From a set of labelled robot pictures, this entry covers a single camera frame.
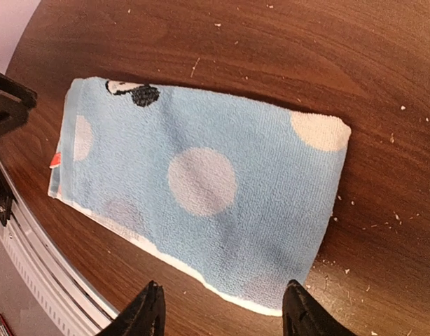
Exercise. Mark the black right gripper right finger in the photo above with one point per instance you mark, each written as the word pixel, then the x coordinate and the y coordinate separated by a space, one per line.
pixel 302 315

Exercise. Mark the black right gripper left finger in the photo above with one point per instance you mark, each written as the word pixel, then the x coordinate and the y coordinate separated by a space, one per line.
pixel 144 316

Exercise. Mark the blue mickey dotted towel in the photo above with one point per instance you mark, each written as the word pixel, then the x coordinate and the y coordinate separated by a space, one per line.
pixel 234 192

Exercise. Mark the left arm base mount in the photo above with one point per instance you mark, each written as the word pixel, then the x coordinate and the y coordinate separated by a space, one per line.
pixel 6 200

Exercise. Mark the front aluminium rail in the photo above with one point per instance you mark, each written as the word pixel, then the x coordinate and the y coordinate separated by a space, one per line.
pixel 70 301

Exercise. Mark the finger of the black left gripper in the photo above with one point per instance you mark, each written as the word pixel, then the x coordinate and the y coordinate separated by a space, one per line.
pixel 16 101

